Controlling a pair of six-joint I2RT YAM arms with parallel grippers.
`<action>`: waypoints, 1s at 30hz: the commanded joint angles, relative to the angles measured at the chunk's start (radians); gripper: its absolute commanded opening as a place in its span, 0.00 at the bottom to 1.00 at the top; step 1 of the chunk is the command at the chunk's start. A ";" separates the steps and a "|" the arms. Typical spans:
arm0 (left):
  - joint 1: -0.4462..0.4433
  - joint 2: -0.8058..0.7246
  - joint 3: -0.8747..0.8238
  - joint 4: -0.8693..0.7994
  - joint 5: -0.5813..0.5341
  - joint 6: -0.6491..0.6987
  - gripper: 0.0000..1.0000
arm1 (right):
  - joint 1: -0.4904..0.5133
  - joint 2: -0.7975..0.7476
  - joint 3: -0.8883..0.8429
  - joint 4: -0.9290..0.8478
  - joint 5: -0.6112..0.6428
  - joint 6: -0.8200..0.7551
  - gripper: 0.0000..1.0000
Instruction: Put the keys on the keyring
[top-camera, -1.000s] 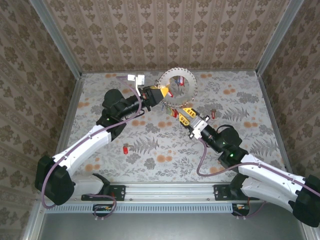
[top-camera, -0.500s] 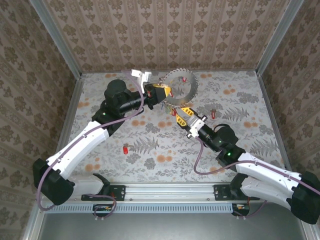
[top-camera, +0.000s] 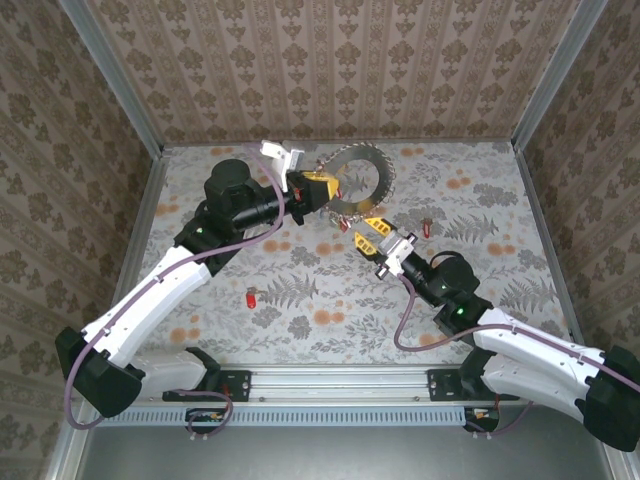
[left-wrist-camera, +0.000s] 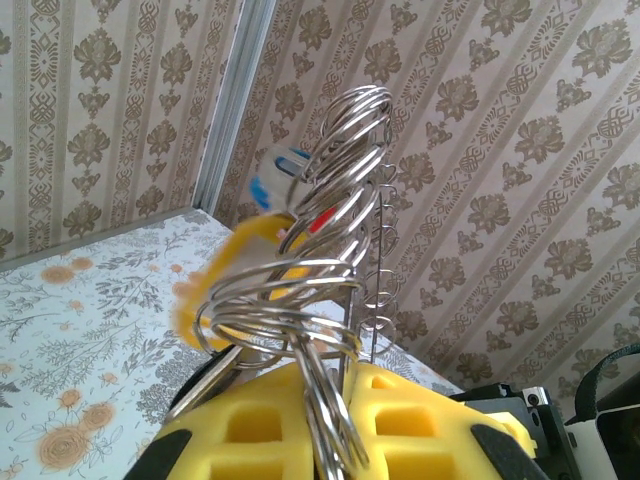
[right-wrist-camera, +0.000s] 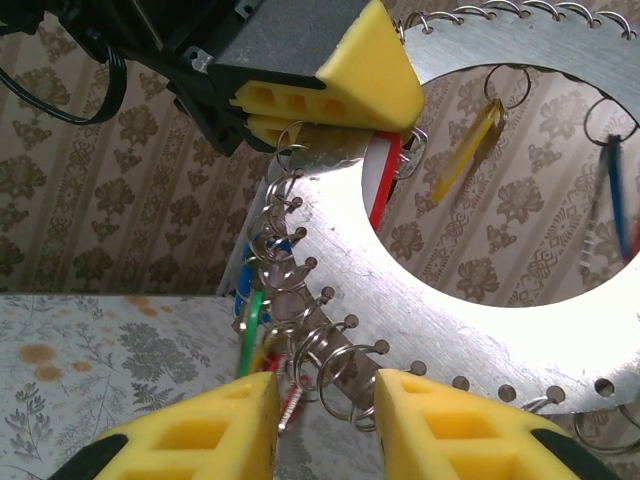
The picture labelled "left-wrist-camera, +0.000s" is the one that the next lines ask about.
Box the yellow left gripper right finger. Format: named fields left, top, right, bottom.
left=342, top=360, right=554, bottom=480

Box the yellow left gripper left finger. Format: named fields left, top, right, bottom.
left=124, top=362, right=324, bottom=480

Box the silver key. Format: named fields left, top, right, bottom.
left=162, top=344, right=249, bottom=426

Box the grey round keyring plate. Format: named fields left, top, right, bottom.
left=192, top=84, right=401, bottom=480

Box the yellow plastic key tag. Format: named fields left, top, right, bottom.
left=169, top=213, right=314, bottom=351

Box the red framed key tag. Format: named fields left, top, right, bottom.
left=306, top=207, right=337, bottom=235

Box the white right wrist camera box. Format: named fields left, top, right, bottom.
left=564, top=402, right=640, bottom=480

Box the aluminium frame post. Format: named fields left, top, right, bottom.
left=191, top=0, right=277, bottom=214

